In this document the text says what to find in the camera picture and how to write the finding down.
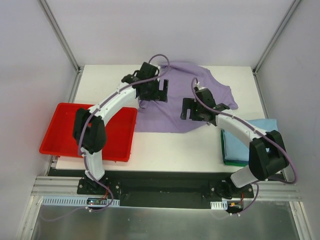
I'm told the lilac t shirt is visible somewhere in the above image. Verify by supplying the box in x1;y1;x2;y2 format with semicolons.
136;61;239;135

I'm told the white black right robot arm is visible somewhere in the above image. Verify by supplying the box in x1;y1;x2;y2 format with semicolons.
180;87;289;198

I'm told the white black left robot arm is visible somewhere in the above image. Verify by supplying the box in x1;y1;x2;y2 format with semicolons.
72;62;169;195

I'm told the light blue folded t shirt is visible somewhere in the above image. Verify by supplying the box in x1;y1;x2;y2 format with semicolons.
221;118;285;161

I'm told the green folded t shirt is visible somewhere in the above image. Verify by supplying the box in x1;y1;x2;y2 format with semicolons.
220;130;248;167

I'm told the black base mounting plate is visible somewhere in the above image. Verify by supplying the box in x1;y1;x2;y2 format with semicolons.
47;167;286;209

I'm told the red plastic tray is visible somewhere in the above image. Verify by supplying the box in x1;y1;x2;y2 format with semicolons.
39;102;138;162

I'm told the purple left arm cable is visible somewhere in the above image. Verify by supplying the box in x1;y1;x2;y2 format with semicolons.
39;54;173;221

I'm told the left aluminium frame post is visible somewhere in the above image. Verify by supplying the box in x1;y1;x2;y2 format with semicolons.
37;0;81;73

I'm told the aluminium frame post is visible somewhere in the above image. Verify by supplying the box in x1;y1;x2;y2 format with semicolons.
37;0;81;73
252;0;303;75

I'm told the right perforated cable duct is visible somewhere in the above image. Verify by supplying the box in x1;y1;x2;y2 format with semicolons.
210;201;228;210

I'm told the perforated cable duct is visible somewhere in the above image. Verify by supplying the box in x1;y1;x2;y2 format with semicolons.
210;201;228;210
42;196;120;208

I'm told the left perforated cable duct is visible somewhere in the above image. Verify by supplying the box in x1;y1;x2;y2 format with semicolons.
42;196;120;208

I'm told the right aluminium frame post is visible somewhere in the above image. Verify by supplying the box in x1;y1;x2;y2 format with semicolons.
252;0;303;75

